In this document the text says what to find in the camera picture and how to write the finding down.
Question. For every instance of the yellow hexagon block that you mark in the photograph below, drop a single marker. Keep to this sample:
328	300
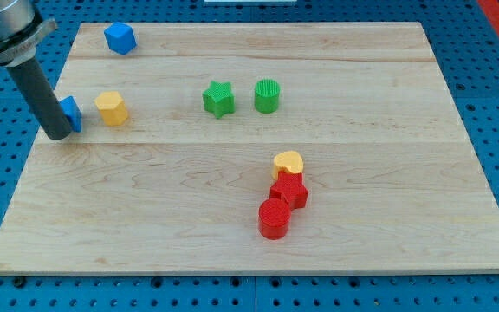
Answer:
112	108

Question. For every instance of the blue cube block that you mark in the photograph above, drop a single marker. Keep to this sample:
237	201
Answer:
120	38

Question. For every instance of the light wooden board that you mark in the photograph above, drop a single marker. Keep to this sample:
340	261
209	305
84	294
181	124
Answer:
394	184

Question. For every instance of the red star block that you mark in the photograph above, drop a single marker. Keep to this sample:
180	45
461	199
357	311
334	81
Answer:
290	188

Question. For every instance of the blue triangle block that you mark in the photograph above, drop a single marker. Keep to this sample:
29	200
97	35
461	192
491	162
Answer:
72	112

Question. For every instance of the green cylinder block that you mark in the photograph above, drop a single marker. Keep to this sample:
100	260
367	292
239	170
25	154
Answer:
267	96

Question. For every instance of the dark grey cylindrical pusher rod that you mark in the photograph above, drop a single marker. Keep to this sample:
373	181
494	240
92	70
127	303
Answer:
39	95

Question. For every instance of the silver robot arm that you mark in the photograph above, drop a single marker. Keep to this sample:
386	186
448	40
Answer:
22	28

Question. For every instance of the yellow heart block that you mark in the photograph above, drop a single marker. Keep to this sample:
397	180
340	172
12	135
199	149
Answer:
288	162

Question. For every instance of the green star block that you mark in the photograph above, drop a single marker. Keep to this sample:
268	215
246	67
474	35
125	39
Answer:
218	99

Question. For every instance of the red cylinder block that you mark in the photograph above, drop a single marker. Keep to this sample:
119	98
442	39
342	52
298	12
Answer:
273	218

